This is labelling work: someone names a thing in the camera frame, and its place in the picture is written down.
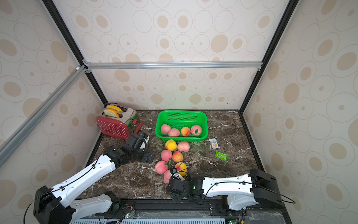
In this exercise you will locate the diagonal aluminium rail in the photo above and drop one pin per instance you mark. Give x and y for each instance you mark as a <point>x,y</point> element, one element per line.
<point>18,137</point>

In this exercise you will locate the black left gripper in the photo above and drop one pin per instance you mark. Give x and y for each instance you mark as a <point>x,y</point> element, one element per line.
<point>146,157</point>

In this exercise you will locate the orange wrinkled peach middle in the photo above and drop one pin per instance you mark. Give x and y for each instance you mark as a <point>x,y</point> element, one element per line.
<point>177,156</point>

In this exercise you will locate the pink peach with leaf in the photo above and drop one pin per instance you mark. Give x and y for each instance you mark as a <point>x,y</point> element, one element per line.
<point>161,167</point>

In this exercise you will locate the black right frame post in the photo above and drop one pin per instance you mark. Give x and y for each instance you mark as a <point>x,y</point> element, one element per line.
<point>287,14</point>

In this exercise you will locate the horizontal aluminium rail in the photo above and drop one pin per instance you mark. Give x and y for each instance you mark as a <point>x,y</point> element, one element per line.
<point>173,65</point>

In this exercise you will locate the yellow red peach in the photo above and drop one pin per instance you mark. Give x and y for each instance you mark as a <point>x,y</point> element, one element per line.
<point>181,168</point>

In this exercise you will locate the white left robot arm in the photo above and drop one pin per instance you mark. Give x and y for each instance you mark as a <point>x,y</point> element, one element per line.
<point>59,204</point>

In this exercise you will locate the yellow peach near basket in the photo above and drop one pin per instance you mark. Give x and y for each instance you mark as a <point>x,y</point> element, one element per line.
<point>171,145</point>

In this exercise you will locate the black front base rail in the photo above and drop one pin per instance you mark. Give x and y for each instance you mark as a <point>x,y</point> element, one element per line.
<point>165,211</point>

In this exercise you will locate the toast slice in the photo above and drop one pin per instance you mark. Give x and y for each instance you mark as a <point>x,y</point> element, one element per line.
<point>111,113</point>
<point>115,108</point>

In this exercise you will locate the black frame post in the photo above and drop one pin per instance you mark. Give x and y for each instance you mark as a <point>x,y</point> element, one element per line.
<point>287,14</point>
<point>63,28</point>

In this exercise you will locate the rear toast slice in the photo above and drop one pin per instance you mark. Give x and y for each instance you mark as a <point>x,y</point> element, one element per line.
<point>115,108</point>

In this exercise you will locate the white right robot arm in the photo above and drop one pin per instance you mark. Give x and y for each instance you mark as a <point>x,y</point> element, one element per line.
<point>255,188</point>

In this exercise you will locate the black left frame post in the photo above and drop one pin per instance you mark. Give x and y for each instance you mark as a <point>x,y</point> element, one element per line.
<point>63,28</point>

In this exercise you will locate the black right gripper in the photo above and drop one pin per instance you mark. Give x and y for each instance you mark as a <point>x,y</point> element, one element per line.
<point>174,184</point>

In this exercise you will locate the green plastic basket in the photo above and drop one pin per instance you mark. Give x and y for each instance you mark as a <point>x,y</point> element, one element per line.
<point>179,119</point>

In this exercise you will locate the white biscuit packet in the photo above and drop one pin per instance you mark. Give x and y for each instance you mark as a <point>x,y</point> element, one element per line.
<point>214,143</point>

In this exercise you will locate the green snack packet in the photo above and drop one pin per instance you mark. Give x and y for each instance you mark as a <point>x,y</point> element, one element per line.
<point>221,156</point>

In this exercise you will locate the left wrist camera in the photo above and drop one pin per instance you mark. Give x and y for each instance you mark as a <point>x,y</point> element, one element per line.
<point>145,141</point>

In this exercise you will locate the front toast slice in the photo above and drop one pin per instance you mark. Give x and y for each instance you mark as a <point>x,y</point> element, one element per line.
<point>111,113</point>

